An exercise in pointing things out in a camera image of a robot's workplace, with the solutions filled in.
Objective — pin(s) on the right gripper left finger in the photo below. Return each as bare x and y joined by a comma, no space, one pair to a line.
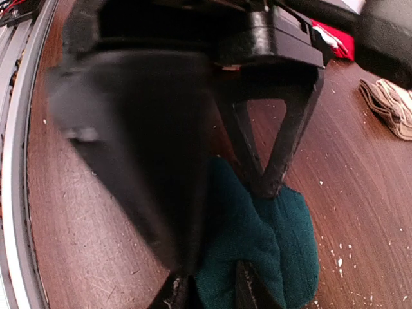
173,293

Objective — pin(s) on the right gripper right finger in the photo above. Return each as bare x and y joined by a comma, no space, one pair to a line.
250,290

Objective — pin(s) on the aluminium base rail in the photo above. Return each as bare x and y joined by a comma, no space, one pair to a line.
21,47

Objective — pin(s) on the red white patterned sock pair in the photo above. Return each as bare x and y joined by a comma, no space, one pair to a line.
341,44

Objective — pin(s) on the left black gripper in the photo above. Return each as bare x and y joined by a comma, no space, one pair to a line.
229,32

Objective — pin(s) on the red beige sock pair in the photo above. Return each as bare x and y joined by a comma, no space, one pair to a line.
391,103

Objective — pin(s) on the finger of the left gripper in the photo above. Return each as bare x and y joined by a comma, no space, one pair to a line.
298,86
140,120

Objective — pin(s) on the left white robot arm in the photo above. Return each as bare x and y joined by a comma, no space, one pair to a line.
382,34

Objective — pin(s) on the dark green christmas sock pair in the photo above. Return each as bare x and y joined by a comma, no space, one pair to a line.
275,235

